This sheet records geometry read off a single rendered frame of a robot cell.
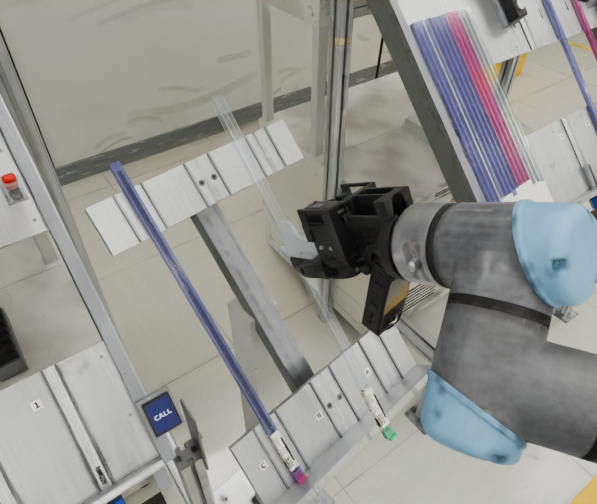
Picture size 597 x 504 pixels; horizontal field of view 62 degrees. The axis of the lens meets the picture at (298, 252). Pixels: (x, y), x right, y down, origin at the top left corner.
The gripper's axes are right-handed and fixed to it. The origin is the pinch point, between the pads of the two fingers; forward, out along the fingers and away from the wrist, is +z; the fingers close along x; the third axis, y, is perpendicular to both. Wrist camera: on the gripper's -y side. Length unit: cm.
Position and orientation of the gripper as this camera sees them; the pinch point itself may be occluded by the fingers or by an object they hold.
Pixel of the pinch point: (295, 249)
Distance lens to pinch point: 63.7
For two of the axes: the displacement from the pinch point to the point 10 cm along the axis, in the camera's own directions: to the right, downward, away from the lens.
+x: -7.3, 4.7, -5.0
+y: -3.4, -8.8, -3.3
